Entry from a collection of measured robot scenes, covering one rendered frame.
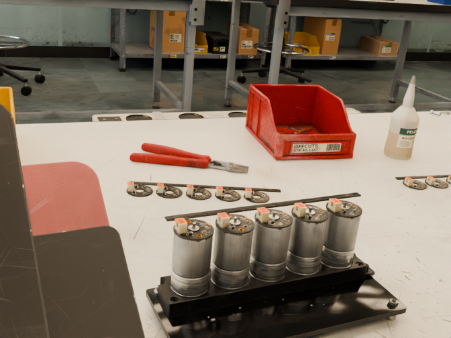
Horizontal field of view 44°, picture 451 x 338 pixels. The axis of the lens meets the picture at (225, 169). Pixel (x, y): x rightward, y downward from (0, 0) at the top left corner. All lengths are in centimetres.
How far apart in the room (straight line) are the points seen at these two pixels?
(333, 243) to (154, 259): 13
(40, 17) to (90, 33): 39
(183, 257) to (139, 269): 8
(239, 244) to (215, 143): 33
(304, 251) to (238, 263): 5
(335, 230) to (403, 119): 32
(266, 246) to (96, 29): 442
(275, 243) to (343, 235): 5
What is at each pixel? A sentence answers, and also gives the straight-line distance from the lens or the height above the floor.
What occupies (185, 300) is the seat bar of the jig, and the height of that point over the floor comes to 77.
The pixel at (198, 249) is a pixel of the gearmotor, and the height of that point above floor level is 80.
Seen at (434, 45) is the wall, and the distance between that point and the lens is 626.
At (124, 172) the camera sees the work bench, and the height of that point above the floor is 75.
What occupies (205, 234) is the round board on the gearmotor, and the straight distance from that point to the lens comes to 34.
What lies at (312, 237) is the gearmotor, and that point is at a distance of 37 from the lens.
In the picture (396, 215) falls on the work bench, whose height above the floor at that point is 75.
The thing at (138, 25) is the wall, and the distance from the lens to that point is 479.
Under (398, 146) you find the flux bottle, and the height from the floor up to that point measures 77.
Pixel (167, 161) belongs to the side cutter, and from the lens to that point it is 59.
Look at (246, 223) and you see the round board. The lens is 35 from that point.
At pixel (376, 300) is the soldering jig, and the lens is 40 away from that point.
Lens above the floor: 98
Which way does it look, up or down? 22 degrees down
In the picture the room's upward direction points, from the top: 5 degrees clockwise
